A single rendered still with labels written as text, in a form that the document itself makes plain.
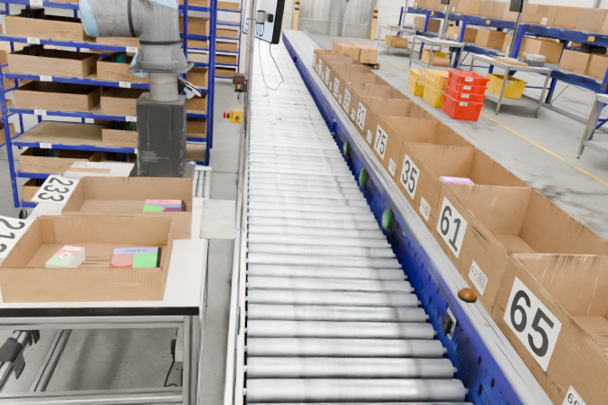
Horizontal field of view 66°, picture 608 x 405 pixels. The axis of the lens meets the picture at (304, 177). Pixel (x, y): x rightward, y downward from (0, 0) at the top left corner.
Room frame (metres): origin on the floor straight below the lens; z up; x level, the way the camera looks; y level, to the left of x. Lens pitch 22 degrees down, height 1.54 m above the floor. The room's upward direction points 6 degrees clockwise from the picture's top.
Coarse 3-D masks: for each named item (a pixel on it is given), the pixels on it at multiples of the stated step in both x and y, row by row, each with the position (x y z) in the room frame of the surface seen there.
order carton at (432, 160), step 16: (416, 144) 1.70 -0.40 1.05; (432, 144) 1.71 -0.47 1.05; (400, 160) 1.69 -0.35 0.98; (416, 160) 1.53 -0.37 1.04; (432, 160) 1.71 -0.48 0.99; (448, 160) 1.72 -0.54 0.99; (464, 160) 1.73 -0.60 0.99; (480, 160) 1.68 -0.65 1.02; (400, 176) 1.66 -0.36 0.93; (432, 176) 1.38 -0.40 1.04; (464, 176) 1.73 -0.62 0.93; (480, 176) 1.65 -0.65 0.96; (496, 176) 1.55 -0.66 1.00; (512, 176) 1.46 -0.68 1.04; (416, 192) 1.48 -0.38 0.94; (432, 192) 1.36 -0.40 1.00; (416, 208) 1.45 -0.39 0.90; (432, 208) 1.33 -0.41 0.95; (432, 224) 1.31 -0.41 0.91
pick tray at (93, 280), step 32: (32, 224) 1.15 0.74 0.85; (64, 224) 1.22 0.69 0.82; (96, 224) 1.24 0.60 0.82; (128, 224) 1.25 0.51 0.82; (160, 224) 1.27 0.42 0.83; (32, 256) 1.12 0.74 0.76; (96, 256) 1.16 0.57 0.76; (32, 288) 0.95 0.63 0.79; (64, 288) 0.96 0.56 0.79; (96, 288) 0.98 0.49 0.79; (128, 288) 0.99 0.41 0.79; (160, 288) 1.01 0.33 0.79
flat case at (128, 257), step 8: (128, 248) 1.21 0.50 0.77; (136, 248) 1.21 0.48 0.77; (144, 248) 1.22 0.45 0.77; (152, 248) 1.22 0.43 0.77; (160, 248) 1.23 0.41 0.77; (112, 256) 1.16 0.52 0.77; (120, 256) 1.16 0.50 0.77; (128, 256) 1.17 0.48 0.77; (136, 256) 1.17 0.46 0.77; (144, 256) 1.18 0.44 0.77; (152, 256) 1.18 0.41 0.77; (160, 256) 1.19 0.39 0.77; (112, 264) 1.12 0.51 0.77; (120, 264) 1.12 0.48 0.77; (128, 264) 1.13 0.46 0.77; (136, 264) 1.13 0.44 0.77; (144, 264) 1.13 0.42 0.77; (152, 264) 1.14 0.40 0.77
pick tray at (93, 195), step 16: (96, 176) 1.52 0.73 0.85; (112, 176) 1.54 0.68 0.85; (128, 176) 1.55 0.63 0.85; (80, 192) 1.46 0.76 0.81; (96, 192) 1.52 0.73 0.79; (112, 192) 1.53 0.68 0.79; (128, 192) 1.55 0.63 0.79; (144, 192) 1.56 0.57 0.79; (160, 192) 1.57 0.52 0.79; (176, 192) 1.59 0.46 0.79; (192, 192) 1.48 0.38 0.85; (64, 208) 1.27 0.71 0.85; (80, 208) 1.44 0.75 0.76; (96, 208) 1.46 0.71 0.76; (112, 208) 1.47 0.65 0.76; (128, 208) 1.48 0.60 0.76; (192, 208) 1.38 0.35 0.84; (176, 224) 1.32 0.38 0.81
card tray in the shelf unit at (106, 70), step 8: (128, 56) 2.99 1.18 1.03; (104, 64) 2.69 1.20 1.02; (112, 64) 2.69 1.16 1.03; (120, 64) 2.70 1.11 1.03; (128, 64) 2.70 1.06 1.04; (104, 72) 2.69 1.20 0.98; (112, 72) 2.69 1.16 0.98; (120, 72) 2.70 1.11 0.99; (128, 80) 2.70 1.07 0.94; (136, 80) 2.70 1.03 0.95; (144, 80) 2.71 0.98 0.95
